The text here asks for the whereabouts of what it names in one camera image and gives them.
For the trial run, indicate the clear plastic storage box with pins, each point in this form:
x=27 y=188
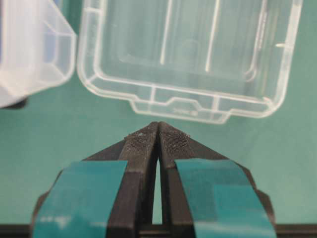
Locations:
x=37 y=49

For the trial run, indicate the left gripper black left finger teal tape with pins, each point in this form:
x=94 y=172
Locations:
x=107 y=195

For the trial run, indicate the clear plastic box lid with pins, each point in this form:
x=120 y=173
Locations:
x=198 y=60

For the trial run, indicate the left gripper black right finger teal tape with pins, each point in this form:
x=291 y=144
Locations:
x=207 y=195

